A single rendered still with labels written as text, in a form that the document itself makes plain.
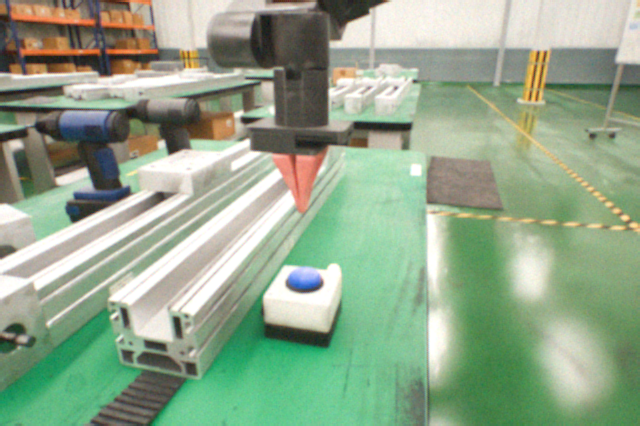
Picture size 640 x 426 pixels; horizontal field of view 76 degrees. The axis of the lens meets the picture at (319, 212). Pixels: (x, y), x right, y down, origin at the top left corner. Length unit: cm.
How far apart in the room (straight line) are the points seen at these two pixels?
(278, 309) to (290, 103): 23
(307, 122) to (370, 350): 27
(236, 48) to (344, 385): 36
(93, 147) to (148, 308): 47
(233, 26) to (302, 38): 8
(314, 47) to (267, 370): 34
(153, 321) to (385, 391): 26
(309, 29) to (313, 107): 7
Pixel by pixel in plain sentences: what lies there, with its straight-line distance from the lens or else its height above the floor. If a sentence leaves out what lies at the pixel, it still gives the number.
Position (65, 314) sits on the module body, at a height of 81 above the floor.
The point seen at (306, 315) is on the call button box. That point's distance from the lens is 48.
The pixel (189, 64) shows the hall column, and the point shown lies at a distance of 1177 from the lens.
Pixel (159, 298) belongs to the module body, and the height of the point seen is 84.
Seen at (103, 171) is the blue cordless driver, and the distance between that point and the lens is 90.
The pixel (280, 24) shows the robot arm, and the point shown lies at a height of 113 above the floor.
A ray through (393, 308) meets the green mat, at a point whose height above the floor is 78.
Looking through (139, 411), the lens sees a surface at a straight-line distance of 46.
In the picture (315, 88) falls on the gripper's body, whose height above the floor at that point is 107.
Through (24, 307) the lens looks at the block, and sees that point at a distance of 55.
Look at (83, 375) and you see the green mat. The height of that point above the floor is 78.
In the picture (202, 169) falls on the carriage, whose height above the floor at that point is 90.
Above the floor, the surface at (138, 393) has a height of 79.
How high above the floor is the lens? 111
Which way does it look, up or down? 22 degrees down
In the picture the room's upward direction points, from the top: straight up
